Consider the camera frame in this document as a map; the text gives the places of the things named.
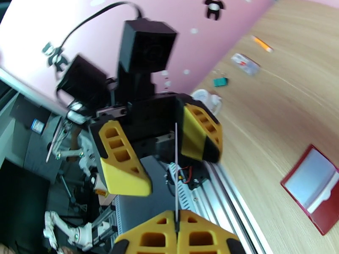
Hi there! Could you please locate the orange pencil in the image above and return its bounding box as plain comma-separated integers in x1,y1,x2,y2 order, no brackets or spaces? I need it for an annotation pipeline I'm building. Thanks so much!
251,35,274,53

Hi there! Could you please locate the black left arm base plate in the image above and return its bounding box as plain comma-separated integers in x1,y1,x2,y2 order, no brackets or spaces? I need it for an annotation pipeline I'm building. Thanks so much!
183,166,208,192

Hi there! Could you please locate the white alarm clock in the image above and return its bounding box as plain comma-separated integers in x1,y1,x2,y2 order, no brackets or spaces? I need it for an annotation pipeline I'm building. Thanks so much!
191,88,223,117

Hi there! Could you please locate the aluminium mounting rail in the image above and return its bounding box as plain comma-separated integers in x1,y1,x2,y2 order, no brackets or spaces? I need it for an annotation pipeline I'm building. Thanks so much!
167,158,265,254

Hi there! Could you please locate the black credit card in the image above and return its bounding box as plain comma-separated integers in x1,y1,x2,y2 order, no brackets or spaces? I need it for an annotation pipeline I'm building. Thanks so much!
174,122,180,233

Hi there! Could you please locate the white background machine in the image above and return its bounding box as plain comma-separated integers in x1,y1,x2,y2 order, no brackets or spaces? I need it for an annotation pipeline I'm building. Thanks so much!
43,209,96,251

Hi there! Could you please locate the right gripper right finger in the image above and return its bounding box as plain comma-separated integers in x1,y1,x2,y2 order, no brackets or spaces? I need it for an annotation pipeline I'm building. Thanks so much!
177,210,247,254

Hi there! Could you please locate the red leather card holder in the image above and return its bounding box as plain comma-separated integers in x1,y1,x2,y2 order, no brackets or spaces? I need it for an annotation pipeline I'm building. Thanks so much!
280,144,339,236

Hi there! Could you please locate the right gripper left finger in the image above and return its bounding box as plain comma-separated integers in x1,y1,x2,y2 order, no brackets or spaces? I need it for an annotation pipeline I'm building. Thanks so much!
114,210,178,254

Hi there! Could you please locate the green binder clip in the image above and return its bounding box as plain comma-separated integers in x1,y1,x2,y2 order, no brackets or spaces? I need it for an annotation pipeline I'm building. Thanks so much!
213,77,229,88

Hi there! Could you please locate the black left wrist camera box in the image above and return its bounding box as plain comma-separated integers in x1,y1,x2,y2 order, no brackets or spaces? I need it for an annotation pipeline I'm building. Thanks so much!
117,18,178,75

